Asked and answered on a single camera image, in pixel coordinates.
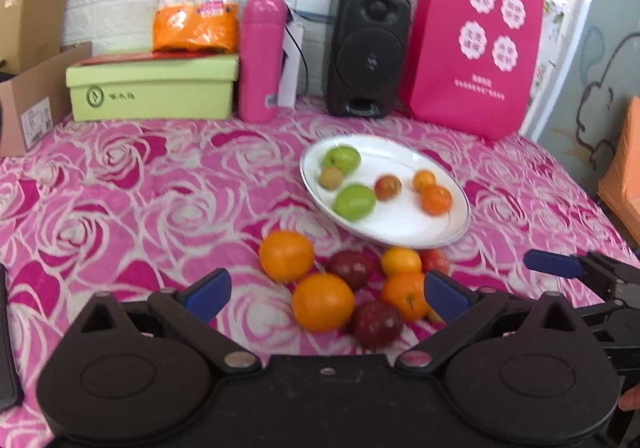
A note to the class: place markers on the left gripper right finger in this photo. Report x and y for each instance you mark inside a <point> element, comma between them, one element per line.
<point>467,314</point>

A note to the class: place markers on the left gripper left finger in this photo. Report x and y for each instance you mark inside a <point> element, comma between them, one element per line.
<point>189,313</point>

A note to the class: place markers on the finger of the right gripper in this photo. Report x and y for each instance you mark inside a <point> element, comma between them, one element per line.
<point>593,269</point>

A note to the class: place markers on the red tomato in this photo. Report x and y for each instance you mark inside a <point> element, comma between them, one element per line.
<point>435,260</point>

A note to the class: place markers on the orange with stem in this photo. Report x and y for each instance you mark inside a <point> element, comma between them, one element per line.
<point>405,292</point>

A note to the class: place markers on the small yellow tangerine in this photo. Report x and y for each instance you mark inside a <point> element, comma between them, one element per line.
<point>396,260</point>

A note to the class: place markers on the dark red apple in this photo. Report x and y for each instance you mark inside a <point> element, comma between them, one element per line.
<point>376,324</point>

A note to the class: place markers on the large orange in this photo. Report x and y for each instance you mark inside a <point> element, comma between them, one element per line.
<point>286,256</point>
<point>322,302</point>

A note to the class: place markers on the small mandarin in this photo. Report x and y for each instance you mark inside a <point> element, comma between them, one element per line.
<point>436,200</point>

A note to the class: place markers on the large orange front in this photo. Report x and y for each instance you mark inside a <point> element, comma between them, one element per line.
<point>322,302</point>

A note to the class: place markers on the red yellow small fruit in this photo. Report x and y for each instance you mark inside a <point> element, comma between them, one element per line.
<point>387,187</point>

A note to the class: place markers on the green apple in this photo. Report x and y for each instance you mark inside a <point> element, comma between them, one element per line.
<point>345,158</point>
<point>354,202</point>

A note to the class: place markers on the brown kiwi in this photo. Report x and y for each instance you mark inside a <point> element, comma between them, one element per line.
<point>330,178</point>

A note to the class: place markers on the dark red plum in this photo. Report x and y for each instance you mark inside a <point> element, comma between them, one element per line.
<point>351,266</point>

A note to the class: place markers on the person's right hand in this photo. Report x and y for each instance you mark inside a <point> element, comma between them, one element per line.
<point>630,400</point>

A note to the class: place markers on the white plate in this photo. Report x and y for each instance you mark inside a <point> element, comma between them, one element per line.
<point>401,221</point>

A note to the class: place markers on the pink rose tablecloth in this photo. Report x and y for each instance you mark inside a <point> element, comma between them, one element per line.
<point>131,207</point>

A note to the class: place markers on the black smartphone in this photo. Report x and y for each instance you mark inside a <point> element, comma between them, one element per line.
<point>11,391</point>

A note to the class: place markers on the green shoe box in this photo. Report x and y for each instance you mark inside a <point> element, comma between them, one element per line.
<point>159,89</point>

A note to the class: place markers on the pink tote bag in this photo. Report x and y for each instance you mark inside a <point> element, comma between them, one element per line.
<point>470,64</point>

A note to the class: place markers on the white box behind bottle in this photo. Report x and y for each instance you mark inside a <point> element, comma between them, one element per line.
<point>292,63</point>

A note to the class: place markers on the red booklet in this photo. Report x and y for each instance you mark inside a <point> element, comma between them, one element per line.
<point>144,57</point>

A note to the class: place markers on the pink thermos bottle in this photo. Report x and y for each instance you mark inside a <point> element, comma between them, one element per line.
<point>261,51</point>

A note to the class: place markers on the black speaker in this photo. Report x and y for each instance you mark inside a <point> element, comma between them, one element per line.
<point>366,43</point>

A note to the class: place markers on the brown cardboard box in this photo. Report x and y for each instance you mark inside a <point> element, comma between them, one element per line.
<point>34,96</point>

